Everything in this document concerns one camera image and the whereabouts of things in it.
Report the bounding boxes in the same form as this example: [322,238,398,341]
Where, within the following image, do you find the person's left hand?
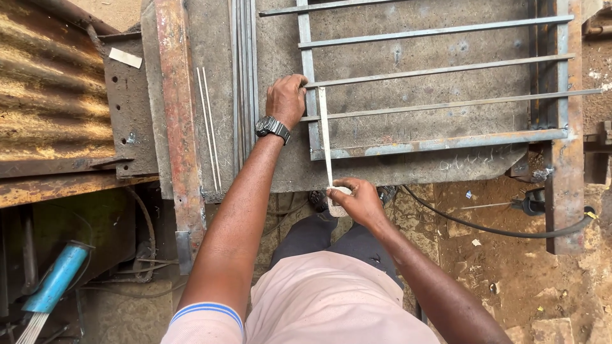
[265,74,310,130]

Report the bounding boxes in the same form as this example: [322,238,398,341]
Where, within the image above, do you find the person's right hand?
[326,177,391,230]

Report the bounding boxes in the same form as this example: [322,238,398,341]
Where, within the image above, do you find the white tape measure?
[317,86,353,219]

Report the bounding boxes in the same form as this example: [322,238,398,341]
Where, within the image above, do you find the grey steel grille frame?
[258,0,603,161]

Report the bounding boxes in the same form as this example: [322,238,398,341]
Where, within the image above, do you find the black wristwatch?
[255,116,292,145]

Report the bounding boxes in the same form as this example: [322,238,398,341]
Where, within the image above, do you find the bundle of grey steel bars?
[229,0,260,176]

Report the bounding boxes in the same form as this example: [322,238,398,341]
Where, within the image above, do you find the thin white welding rod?
[202,66,223,195]
[196,67,219,193]

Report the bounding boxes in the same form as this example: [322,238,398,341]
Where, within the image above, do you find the person's black left shoe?
[308,190,332,214]

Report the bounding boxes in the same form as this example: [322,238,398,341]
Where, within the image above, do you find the person's black shoe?
[308,190,332,214]
[376,185,399,206]

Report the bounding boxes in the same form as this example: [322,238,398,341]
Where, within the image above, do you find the rusty red steel beam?
[153,0,208,276]

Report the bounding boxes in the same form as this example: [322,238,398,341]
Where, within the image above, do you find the person's black right shoe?
[376,185,399,206]

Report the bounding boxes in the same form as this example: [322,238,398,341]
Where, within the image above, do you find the dark grey trousers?
[268,210,405,290]

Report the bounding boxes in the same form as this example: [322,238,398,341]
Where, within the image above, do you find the rusty steel plate with holes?
[102,32,159,179]

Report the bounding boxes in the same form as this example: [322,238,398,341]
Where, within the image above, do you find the white paper strip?
[108,47,143,70]

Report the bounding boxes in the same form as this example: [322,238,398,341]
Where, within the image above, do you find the pink shirt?
[160,250,441,344]

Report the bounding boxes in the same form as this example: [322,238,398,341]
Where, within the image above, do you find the rusty corrugated metal sheet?
[0,0,118,164]

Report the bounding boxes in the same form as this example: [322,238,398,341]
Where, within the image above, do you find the black electrode holder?
[458,187,547,217]

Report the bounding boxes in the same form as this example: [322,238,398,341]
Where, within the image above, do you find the rusty angle iron bar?
[0,171,159,209]

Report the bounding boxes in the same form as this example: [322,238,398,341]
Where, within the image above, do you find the blue welding rod packet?
[21,240,95,314]

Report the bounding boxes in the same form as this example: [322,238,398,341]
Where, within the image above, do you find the bunch of grey welding rods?
[14,311,51,344]

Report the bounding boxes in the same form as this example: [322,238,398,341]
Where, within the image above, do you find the black welding cable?
[401,184,597,240]

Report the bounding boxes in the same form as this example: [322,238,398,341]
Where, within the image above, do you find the tangle of thin dark cables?
[76,185,188,300]

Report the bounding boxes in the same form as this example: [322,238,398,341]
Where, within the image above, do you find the rusty steel post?
[544,0,587,256]

